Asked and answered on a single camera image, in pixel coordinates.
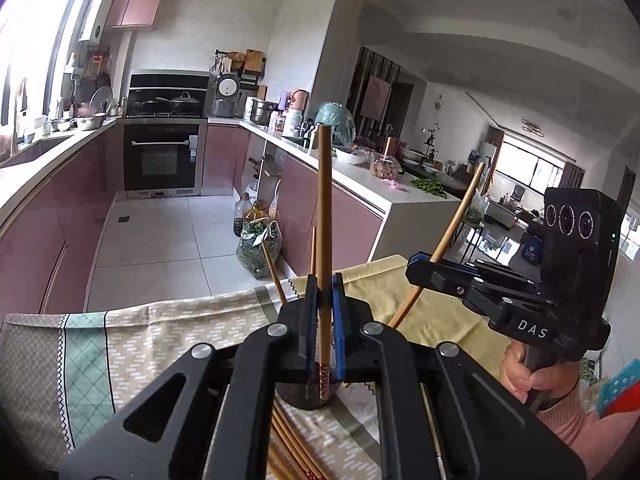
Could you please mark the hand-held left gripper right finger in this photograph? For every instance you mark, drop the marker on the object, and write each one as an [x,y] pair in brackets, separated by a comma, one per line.
[340,332]

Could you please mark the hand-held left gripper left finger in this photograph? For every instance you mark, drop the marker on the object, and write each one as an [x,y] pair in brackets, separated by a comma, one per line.
[314,325]

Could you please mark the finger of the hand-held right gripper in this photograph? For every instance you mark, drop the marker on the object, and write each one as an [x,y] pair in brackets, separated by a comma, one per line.
[450,282]
[505,272]

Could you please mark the wooden chopstick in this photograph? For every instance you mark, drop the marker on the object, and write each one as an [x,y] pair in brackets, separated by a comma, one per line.
[274,277]
[324,210]
[450,232]
[313,250]

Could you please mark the black mesh chopstick holder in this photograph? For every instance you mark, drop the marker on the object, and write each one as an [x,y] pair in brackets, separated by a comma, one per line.
[300,397]

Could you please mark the pile of wooden chopsticks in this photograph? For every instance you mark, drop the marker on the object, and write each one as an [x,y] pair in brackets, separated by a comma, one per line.
[292,452]

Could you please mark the person's right forearm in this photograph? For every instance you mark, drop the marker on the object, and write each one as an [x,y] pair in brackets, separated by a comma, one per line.
[585,435]

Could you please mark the person's right hand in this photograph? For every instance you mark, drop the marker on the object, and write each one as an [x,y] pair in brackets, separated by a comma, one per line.
[515,375]

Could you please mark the plastic bag of greens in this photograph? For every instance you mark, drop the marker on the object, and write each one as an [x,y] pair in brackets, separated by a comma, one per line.
[259,250]

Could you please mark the loose green vegetables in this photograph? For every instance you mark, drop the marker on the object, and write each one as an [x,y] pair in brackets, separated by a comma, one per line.
[430,186]

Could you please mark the living room window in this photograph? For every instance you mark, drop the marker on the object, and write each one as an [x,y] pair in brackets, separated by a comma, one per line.
[535,165]

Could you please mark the pink base cabinet run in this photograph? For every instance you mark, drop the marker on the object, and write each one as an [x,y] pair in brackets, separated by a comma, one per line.
[55,220]
[320,210]

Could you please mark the plastic oil bottle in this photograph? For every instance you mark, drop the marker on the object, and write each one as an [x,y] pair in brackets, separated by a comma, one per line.
[258,212]

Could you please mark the dark liquid plastic bottle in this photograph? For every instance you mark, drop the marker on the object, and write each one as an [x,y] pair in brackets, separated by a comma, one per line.
[242,217]

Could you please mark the teal plastic item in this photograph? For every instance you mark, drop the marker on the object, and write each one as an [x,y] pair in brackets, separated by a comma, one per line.
[620,392]

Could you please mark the glass jar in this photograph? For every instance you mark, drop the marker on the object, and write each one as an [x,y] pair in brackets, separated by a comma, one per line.
[385,167]

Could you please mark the round ceiling lamp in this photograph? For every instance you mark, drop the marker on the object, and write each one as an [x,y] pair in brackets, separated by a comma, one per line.
[532,127]

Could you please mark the white bowl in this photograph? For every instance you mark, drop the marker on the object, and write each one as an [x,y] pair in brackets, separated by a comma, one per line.
[351,156]

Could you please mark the patterned tablecloth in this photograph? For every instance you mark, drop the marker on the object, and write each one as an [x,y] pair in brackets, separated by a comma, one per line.
[150,340]

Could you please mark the teal covered appliance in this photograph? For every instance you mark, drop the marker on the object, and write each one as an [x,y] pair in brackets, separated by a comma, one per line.
[336,122]

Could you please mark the dark slatted partition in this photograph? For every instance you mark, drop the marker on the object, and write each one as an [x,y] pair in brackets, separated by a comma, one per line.
[377,90]

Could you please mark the steel stockpot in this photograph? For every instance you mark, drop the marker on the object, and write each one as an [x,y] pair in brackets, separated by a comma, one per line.
[262,111]

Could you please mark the pink kettle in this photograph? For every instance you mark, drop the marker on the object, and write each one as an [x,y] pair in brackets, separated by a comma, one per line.
[299,100]

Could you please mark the black built-in oven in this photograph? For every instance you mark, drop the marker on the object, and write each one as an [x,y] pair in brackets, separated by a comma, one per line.
[160,157]

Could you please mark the grey rice cooker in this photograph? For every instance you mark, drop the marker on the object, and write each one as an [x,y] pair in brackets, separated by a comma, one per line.
[226,95]

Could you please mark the lidded black wok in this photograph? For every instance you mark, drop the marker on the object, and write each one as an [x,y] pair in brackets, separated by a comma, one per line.
[180,104]

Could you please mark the wooden cutting board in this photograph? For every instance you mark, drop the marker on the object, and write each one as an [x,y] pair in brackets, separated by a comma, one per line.
[254,61]

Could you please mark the black frying pan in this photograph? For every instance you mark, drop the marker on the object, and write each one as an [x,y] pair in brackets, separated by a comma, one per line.
[145,106]

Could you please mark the black range hood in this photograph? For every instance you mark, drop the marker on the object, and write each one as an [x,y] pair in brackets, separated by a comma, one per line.
[167,85]

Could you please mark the steel bowl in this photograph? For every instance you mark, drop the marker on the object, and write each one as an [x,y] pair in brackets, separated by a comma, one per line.
[90,121]

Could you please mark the steel pot lid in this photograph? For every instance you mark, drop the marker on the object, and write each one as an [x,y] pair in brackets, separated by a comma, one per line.
[100,99]

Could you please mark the white water heater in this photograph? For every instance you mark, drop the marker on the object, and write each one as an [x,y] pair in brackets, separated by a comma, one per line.
[95,15]

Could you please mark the kitchen window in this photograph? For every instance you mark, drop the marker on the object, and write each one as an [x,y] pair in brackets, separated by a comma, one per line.
[35,35]

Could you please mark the pink wall cabinet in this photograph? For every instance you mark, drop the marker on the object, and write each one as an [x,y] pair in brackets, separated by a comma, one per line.
[135,2]

